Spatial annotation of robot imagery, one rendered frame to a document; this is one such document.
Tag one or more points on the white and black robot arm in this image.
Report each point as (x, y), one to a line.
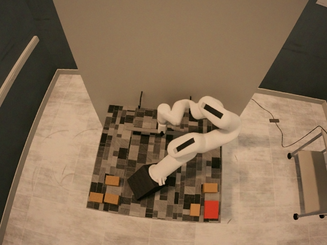
(185, 148)

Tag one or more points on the beige wall panel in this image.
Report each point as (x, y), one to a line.
(173, 49)

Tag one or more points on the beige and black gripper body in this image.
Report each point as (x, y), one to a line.
(162, 128)

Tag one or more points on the red rectangular block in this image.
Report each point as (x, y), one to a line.
(210, 209)

